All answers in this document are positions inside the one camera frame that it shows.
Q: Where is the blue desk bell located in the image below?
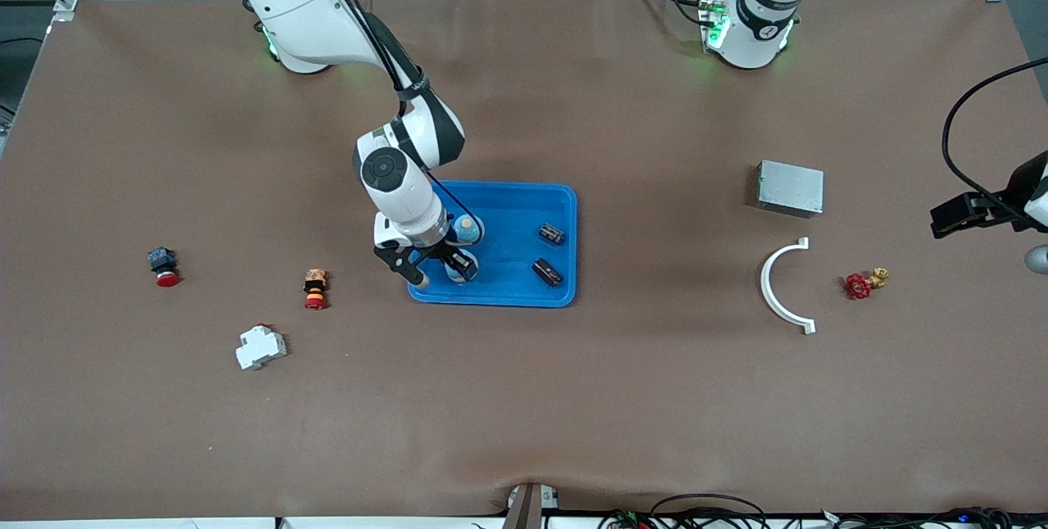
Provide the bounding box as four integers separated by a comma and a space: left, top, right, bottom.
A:
440, 249, 481, 285
452, 214, 486, 247

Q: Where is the blue plastic tray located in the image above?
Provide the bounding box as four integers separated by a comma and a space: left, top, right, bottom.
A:
407, 181, 579, 308

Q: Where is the red handwheel brass valve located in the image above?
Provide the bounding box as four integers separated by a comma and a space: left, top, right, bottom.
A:
844, 267, 890, 301

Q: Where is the silver metal box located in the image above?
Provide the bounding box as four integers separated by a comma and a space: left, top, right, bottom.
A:
757, 161, 824, 219

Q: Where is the white circuit breaker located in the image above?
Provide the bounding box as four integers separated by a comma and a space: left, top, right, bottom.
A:
236, 324, 287, 371

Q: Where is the red button blue base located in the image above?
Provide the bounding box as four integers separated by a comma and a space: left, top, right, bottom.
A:
148, 247, 182, 288

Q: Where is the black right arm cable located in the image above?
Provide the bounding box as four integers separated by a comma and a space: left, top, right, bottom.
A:
307, 0, 484, 245

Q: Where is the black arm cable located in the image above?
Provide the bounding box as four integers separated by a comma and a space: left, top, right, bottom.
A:
942, 57, 1048, 215
307, 0, 484, 245

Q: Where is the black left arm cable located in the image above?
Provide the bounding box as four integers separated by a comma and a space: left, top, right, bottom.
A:
942, 57, 1048, 215

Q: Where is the white curved bracket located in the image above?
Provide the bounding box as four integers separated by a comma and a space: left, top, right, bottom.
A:
761, 237, 817, 336

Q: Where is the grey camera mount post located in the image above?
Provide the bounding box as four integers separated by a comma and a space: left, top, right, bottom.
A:
504, 483, 562, 529

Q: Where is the black cable bundle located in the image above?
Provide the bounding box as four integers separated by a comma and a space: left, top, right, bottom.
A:
598, 494, 1020, 529

